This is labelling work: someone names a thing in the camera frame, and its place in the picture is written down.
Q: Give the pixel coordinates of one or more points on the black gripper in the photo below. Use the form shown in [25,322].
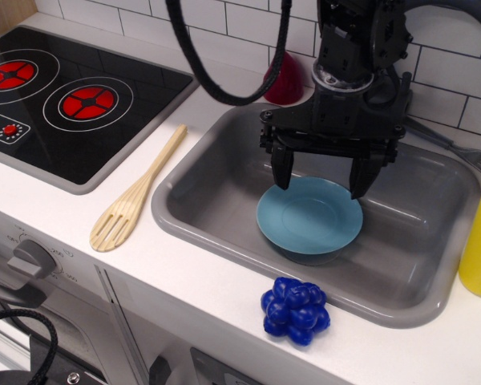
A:
[363,120]

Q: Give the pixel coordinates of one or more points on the blue toy blueberry cluster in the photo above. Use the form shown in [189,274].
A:
[296,310]

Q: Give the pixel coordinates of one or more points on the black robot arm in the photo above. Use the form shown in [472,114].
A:
[360,38]

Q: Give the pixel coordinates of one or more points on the light blue plate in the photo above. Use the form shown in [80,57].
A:
[310,221]

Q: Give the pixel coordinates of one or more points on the grey sink basin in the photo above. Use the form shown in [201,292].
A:
[389,257]

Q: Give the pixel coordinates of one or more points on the dark red cup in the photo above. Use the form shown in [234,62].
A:
[288,87]

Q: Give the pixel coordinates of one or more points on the grey metal fork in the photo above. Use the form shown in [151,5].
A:
[471,156]

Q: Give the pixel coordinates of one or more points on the wooden slotted spatula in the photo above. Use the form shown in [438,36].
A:
[119,220]

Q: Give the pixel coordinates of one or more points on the white toy oven front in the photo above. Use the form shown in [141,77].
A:
[96,343]

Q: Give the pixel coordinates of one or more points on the black toy stove top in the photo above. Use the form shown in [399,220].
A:
[70,112]

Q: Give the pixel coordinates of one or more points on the grey oven knob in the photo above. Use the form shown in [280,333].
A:
[32,260]

